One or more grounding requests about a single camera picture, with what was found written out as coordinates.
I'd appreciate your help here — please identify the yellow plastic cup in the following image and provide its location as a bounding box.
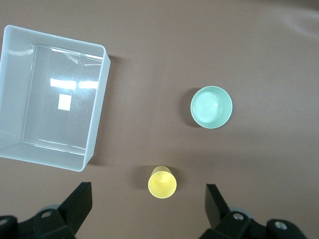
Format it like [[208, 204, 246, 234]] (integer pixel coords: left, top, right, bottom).
[[148, 165, 178, 199]]

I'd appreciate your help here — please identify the clear plastic bin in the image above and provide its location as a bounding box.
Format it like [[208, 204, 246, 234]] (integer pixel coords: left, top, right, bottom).
[[0, 24, 112, 173]]

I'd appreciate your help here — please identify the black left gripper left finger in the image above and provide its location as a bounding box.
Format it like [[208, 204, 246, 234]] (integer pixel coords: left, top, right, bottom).
[[0, 181, 93, 239]]

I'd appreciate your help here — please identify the mint green bowl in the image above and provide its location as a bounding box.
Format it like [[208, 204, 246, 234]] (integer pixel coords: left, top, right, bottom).
[[190, 86, 233, 129]]

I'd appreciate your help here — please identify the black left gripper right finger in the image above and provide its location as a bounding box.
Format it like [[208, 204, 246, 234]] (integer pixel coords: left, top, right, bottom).
[[199, 183, 306, 239]]

